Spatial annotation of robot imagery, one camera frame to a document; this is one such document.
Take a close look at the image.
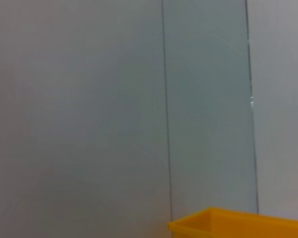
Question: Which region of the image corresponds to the yellow plastic bin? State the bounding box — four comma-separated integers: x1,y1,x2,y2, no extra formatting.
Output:
167,207,298,238

